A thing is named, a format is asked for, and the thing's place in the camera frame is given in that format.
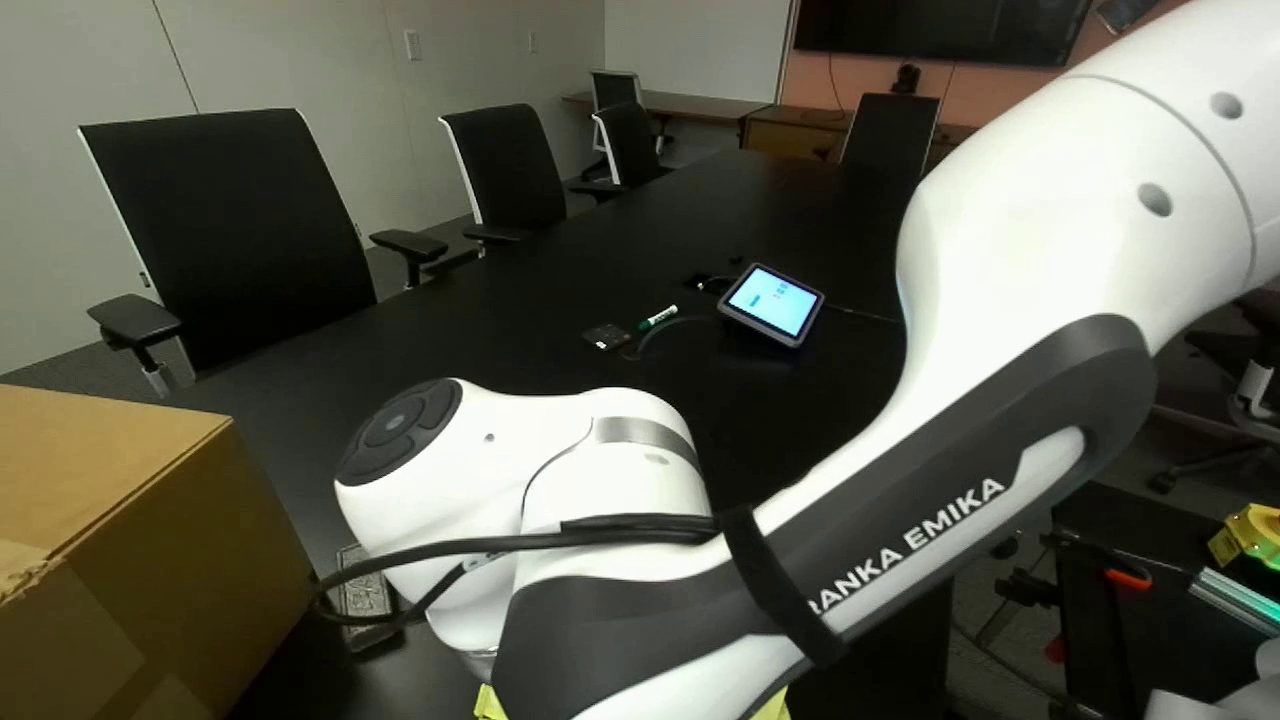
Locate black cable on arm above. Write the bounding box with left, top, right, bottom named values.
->
left=310, top=514, right=733, bottom=633

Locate green lit mount plate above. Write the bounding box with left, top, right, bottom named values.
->
left=1187, top=566, right=1280, bottom=636

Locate yellow green plastic object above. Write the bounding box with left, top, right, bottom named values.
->
left=1202, top=500, right=1280, bottom=577

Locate brown cardboard box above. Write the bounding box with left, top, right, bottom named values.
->
left=0, top=388, right=324, bottom=720

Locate grey remote control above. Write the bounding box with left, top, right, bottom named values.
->
left=333, top=538, right=399, bottom=656

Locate touch panel tablet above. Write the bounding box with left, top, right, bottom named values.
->
left=715, top=254, right=832, bottom=351

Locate black wall television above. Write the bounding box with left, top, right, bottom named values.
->
left=790, top=0, right=1110, bottom=73

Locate office chair with white base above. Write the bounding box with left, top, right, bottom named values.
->
left=1153, top=284, right=1280, bottom=491

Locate black office chair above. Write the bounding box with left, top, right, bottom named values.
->
left=589, top=91, right=677, bottom=198
left=841, top=83, right=947, bottom=198
left=73, top=103, right=452, bottom=401
left=589, top=61, right=649, bottom=103
left=435, top=96, right=576, bottom=255

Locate wooden credenza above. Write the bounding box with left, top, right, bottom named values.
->
left=738, top=91, right=857, bottom=158

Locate black stand with orange clamp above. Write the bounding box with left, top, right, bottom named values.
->
left=1042, top=486, right=1262, bottom=720

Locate small black adapter box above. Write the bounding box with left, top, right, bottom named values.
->
left=579, top=317, right=635, bottom=355

